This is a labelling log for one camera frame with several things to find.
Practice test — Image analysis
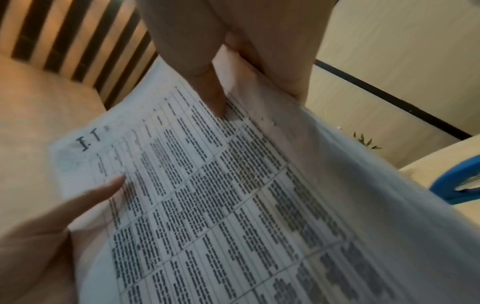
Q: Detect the person's left hand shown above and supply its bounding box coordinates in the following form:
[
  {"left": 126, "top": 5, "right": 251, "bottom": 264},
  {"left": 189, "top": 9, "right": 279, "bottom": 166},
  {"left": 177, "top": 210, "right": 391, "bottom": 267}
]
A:
[{"left": 0, "top": 175, "right": 128, "bottom": 304}]

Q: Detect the round wooden table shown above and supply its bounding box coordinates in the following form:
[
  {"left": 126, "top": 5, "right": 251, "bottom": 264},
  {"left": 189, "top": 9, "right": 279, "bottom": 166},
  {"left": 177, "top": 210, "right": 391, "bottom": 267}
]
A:
[{"left": 399, "top": 135, "right": 480, "bottom": 220}]

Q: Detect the person's right hand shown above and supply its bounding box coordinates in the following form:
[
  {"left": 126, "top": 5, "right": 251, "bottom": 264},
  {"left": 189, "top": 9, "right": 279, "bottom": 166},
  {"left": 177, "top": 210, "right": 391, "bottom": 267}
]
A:
[{"left": 134, "top": 0, "right": 335, "bottom": 118}]

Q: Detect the small potted flowering plant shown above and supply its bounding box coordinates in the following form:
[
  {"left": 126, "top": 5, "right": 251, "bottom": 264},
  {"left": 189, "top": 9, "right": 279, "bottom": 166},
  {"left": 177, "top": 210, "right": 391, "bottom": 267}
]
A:
[{"left": 352, "top": 132, "right": 383, "bottom": 151}]

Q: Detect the stack of printed papers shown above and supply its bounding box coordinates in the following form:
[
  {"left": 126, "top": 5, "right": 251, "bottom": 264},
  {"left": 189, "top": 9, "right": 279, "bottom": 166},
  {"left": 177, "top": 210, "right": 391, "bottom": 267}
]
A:
[{"left": 50, "top": 44, "right": 480, "bottom": 304}]

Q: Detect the blue stapler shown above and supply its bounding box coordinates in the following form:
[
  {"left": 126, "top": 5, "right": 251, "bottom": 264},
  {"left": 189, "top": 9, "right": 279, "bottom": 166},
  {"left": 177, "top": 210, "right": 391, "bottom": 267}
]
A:
[{"left": 428, "top": 154, "right": 480, "bottom": 206}]

